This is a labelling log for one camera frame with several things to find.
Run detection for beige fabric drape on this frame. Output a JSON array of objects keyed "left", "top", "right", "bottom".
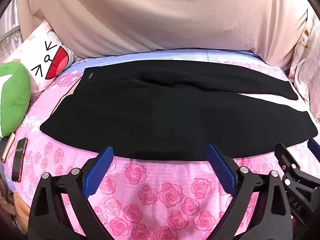
[{"left": 17, "top": 0, "right": 310, "bottom": 70}]

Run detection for rose gold smartphone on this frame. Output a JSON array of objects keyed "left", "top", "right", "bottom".
[{"left": 1, "top": 132, "right": 16, "bottom": 164}]

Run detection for brown cloth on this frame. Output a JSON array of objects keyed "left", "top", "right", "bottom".
[{"left": 0, "top": 177, "right": 17, "bottom": 220}]

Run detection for black pants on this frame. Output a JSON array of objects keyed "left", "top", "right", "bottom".
[{"left": 39, "top": 59, "right": 316, "bottom": 161}]

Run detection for wooden bed frame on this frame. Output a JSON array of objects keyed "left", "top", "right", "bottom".
[{"left": 11, "top": 190, "right": 29, "bottom": 240}]

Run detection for green plush pillow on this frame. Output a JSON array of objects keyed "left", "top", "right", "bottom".
[{"left": 0, "top": 62, "right": 32, "bottom": 138}]

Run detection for pink floral bed sheet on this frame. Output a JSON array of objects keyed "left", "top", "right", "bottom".
[{"left": 5, "top": 49, "right": 320, "bottom": 240}]

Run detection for metal rail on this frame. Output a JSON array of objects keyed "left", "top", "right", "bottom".
[{"left": 0, "top": 22, "right": 23, "bottom": 43}]

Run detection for pale floral quilt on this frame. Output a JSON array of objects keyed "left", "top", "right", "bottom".
[{"left": 287, "top": 7, "right": 320, "bottom": 125}]

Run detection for white cartoon face pillow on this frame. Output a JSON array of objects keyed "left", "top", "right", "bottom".
[{"left": 0, "top": 20, "right": 77, "bottom": 93}]

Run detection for silver curtain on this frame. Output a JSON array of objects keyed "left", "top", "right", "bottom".
[{"left": 0, "top": 0, "right": 25, "bottom": 63}]

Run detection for dark smartphone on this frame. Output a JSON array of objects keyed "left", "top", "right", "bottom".
[{"left": 11, "top": 137, "right": 28, "bottom": 182}]

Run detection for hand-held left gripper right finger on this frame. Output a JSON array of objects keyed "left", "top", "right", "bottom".
[{"left": 205, "top": 144, "right": 293, "bottom": 240}]

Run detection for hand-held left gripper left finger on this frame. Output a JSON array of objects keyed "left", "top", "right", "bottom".
[{"left": 28, "top": 146, "right": 118, "bottom": 240}]

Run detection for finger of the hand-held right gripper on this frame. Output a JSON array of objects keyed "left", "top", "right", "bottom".
[
  {"left": 307, "top": 138, "right": 320, "bottom": 155},
  {"left": 274, "top": 143, "right": 320, "bottom": 189}
]

